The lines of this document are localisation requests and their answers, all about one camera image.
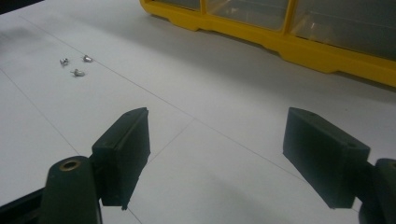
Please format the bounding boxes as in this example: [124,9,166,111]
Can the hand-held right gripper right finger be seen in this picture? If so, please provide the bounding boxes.
[282,106,372,209]

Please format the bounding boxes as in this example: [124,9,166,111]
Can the grid of clear drawers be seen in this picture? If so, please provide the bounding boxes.
[152,0,396,62]

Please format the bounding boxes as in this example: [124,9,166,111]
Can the yellow black drawer cabinet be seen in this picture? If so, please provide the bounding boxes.
[138,0,396,88]

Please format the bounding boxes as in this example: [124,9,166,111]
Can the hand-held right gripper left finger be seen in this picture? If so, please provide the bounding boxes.
[90,106,151,211]

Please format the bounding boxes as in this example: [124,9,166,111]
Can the white table mat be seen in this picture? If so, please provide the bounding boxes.
[0,0,396,224]

